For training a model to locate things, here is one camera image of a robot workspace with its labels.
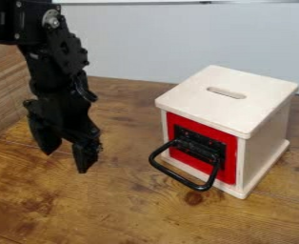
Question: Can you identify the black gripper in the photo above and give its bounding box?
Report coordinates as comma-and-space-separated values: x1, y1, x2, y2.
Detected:
24, 71, 102, 173

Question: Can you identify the red drawer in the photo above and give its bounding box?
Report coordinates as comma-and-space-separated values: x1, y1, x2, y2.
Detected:
167, 112, 238, 185

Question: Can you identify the black metal drawer handle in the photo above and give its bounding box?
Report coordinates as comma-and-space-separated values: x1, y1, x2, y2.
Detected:
150, 125, 228, 193

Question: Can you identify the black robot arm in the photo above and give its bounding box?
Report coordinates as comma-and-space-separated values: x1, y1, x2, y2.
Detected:
0, 0, 102, 173

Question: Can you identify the wooden slatted panel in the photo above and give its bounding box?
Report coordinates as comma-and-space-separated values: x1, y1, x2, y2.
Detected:
0, 45, 32, 134

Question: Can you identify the light wooden box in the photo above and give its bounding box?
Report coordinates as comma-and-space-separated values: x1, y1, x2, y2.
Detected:
155, 66, 299, 199

